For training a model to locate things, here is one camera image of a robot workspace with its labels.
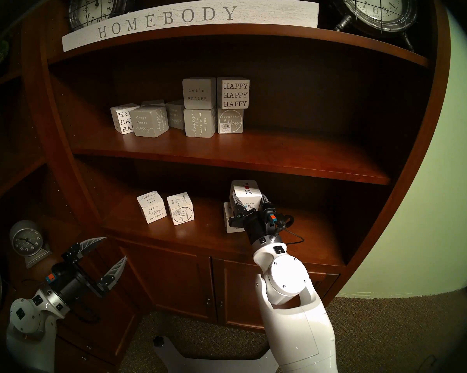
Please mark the white GROW teacher cube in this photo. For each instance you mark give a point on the white GROW teacher cube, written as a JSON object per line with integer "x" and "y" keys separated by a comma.
{"x": 245, "y": 191}
{"x": 226, "y": 210}

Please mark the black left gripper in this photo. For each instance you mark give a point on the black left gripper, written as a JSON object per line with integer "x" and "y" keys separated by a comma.
{"x": 76, "y": 284}

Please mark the wooden cabinet door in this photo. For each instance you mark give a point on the wooden cabinet door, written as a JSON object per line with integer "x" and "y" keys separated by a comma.
{"x": 237, "y": 290}
{"x": 171, "y": 279}

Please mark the grey always choose happy cube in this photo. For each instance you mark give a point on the grey always choose happy cube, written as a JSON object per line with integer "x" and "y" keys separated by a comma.
{"x": 148, "y": 121}
{"x": 175, "y": 114}

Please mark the grey happy looks good cube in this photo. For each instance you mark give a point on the grey happy looks good cube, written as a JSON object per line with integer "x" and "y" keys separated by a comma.
{"x": 198, "y": 123}

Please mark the dark wooden bookshelf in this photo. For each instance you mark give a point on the dark wooden bookshelf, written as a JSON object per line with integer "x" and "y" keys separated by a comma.
{"x": 237, "y": 150}

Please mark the white think happy thoughts cube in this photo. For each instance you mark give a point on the white think happy thoughts cube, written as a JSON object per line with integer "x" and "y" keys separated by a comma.
{"x": 152, "y": 207}

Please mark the white happy everything cube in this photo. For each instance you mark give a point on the white happy everything cube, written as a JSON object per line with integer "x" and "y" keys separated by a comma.
{"x": 230, "y": 121}
{"x": 181, "y": 209}

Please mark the white HOMEBODY wooden sign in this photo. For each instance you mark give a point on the white HOMEBODY wooden sign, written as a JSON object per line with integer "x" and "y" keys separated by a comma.
{"x": 179, "y": 18}

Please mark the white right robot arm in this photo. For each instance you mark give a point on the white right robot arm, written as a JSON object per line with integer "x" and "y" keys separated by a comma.
{"x": 287, "y": 279}

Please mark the white HAPPY print cube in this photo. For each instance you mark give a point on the white HAPPY print cube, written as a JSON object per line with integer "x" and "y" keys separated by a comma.
{"x": 235, "y": 94}
{"x": 119, "y": 117}

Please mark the grey lets escape cube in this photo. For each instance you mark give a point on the grey lets escape cube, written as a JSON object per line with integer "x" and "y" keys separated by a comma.
{"x": 198, "y": 93}

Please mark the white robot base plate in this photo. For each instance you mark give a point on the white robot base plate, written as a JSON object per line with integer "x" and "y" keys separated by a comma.
{"x": 171, "y": 356}

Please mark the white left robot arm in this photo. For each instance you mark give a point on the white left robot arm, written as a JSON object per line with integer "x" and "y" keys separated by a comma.
{"x": 23, "y": 318}

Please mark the round caged metal clock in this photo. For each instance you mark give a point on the round caged metal clock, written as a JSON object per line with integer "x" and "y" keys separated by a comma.
{"x": 93, "y": 5}

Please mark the small grey alarm clock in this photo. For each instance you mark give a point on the small grey alarm clock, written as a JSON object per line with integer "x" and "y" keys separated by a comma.
{"x": 25, "y": 240}

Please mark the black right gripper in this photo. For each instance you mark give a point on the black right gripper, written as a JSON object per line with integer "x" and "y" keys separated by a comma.
{"x": 256, "y": 226}

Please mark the caged metal clock with stand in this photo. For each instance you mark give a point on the caged metal clock with stand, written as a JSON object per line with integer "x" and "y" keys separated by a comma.
{"x": 377, "y": 7}

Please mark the black base knob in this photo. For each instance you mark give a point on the black base knob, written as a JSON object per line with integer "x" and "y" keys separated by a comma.
{"x": 158, "y": 341}

